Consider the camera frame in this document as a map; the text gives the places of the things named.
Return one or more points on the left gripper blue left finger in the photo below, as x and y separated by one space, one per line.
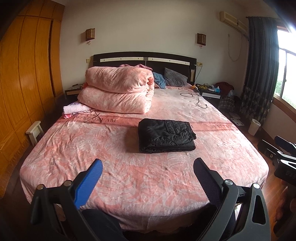
85 182

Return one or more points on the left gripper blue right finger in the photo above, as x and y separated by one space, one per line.
210 181

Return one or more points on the black padded pants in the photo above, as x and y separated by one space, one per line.
162 136

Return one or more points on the white waste bin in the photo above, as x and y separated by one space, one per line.
254 126

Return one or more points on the pink floral bed blanket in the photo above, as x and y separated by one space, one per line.
145 192

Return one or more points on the eyeglasses on bed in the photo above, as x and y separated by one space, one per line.
94 118

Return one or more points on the small white stool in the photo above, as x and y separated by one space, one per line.
34 131

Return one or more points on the white pink folded towel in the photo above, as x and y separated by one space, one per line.
75 108

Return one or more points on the dark patterned curtain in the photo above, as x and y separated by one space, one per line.
262 68

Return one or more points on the right bedside table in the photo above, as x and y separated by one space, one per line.
209 95

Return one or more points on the bedside table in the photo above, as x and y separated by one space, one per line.
209 95
73 92

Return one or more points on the red clothes pile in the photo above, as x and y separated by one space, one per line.
224 87

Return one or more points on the left bedside table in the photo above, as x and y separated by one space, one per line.
73 92

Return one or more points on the folded pink quilt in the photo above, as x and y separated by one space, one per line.
118 89

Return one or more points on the grey pillow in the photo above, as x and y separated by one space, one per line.
173 78

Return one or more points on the blue garment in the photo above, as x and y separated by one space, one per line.
159 80

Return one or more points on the pink garment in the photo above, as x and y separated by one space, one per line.
138 66

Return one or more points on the dark bed headboard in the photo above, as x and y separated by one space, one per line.
155 60

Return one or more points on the wooden wardrobe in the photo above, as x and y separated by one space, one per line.
31 81

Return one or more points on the wooden wall lamp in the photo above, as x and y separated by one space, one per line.
201 39
90 34

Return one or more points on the wall air conditioner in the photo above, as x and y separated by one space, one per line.
233 22

